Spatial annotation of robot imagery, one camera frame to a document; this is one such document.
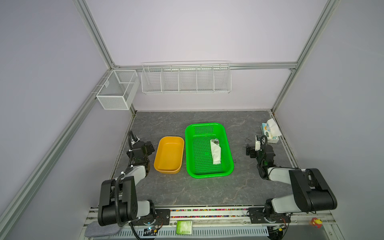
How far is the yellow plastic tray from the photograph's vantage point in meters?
0.87

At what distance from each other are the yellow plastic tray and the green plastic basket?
0.06 m

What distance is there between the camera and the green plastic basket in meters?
0.86
